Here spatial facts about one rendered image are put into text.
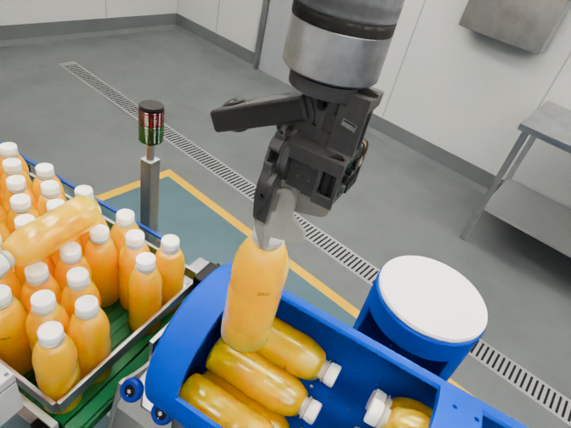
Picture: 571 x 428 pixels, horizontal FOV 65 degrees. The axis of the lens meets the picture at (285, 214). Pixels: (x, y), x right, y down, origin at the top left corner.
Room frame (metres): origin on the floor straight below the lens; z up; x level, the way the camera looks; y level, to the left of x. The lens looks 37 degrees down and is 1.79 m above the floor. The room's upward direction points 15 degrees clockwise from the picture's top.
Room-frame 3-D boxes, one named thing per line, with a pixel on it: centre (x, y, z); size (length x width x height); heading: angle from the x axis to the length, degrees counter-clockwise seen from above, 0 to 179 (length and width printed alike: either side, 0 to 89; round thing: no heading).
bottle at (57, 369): (0.42, 0.33, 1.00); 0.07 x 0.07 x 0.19
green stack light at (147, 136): (1.00, 0.39, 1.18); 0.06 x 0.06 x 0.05
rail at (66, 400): (0.56, 0.23, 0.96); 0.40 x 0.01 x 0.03; 160
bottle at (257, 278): (0.41, 0.01, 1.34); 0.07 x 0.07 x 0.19
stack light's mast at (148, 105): (1.00, 0.39, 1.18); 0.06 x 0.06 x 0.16
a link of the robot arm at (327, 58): (0.41, -0.01, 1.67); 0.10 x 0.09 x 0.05; 160
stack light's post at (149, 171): (1.00, 0.39, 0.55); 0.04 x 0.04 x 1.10; 70
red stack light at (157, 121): (1.00, 0.39, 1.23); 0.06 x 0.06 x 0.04
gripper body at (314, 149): (0.41, -0.01, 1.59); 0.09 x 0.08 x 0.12; 70
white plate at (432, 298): (0.83, -0.41, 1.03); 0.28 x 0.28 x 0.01
